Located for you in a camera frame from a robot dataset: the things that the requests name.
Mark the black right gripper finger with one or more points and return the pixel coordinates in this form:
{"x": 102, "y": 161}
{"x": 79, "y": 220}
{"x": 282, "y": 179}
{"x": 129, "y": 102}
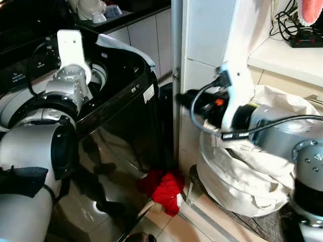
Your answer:
{"x": 186, "y": 99}

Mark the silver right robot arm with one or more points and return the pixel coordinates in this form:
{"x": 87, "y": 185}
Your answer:
{"x": 287, "y": 128}

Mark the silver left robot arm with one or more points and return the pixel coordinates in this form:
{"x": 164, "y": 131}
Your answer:
{"x": 28, "y": 151}

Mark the black top-loading washing machine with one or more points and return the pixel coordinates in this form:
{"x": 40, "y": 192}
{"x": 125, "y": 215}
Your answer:
{"x": 121, "y": 131}

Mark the cream fabric laundry bag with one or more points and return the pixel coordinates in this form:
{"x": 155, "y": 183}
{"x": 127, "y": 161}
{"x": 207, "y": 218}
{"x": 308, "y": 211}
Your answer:
{"x": 237, "y": 171}

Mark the white kitchen cabinets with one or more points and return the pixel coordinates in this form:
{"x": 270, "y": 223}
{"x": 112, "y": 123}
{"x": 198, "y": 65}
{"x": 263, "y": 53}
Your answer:
{"x": 146, "y": 35}

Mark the white cloth on washer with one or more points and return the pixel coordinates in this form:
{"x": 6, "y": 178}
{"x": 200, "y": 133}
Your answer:
{"x": 126, "y": 48}

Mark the white counter with drawers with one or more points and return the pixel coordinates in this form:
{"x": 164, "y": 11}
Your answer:
{"x": 287, "y": 60}

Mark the red cloth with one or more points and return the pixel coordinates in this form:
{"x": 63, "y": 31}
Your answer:
{"x": 166, "y": 189}

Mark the small grey bowl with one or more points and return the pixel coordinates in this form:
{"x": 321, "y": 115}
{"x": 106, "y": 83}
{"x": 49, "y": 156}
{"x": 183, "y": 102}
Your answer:
{"x": 113, "y": 11}

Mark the black power strip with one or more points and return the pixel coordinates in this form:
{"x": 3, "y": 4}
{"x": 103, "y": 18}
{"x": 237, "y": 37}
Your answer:
{"x": 305, "y": 39}

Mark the white pot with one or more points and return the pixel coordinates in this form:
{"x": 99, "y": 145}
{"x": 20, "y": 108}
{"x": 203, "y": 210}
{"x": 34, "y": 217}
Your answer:
{"x": 88, "y": 9}

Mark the pink fluffy mitt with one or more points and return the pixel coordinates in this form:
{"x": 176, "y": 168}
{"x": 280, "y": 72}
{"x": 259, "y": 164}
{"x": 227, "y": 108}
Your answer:
{"x": 310, "y": 10}

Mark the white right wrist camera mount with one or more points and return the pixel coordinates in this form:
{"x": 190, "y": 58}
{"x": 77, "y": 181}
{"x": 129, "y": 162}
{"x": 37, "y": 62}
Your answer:
{"x": 237, "y": 85}

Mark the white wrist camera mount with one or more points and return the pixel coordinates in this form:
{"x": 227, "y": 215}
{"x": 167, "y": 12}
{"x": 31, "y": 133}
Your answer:
{"x": 71, "y": 48}
{"x": 237, "y": 85}

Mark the grey metal door frame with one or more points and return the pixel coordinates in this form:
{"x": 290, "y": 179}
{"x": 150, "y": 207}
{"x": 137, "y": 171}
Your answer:
{"x": 176, "y": 60}

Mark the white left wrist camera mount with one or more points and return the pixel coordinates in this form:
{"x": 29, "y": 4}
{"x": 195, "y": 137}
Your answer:
{"x": 71, "y": 48}

